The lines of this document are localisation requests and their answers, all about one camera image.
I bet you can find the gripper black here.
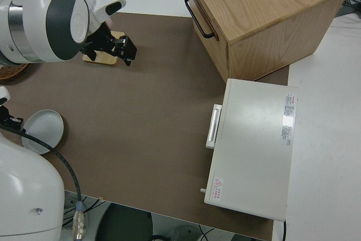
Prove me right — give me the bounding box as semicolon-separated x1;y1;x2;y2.
81;25;138;67
0;105;24;130

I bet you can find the gray round plate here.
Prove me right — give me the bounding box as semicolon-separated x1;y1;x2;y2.
21;109;65;156

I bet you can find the wooden mug stand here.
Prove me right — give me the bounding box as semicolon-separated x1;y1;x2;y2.
81;30;125;67

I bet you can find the brown wicker basket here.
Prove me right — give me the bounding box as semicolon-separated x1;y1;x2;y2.
0;63;32;81

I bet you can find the brown table mat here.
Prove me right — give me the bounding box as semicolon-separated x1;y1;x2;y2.
0;12;291;241

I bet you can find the light wooden drawer box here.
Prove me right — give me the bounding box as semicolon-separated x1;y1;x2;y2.
182;0;351;82

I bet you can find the cream toaster oven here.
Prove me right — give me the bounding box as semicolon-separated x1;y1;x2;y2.
203;78;299;222

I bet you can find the black metal drawer handle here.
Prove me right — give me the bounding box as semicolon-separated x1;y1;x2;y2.
184;0;215;39

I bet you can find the black cable with metal connector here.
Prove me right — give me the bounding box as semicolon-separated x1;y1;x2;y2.
0;124;87;240

